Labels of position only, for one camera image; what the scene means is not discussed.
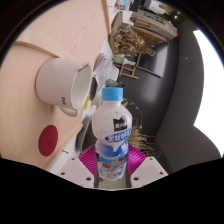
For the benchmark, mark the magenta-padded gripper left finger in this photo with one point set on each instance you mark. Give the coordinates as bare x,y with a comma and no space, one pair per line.
75,171

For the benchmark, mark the white cabinet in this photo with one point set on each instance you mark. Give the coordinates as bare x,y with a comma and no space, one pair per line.
156,28

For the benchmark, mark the white mug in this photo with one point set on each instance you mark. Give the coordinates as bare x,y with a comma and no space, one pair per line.
56,81

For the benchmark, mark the long ceiling light panel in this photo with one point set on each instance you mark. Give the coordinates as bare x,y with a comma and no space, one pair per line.
210,100

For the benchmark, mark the open newspaper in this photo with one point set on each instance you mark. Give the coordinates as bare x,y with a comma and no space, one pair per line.
105,71

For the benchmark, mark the flat round red coaster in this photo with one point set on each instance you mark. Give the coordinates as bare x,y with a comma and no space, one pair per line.
48,140

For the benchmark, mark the white blue-capped drink bottle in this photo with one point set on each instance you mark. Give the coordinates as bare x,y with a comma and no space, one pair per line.
111,133

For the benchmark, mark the black wall screen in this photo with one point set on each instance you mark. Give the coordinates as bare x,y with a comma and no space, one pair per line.
150,61

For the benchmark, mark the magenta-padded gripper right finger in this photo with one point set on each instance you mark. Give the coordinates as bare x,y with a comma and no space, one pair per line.
148,171

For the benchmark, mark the wooden easel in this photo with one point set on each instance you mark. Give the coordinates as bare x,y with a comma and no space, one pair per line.
128,70

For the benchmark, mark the small yellow strip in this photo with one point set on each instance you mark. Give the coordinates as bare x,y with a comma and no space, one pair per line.
87,102

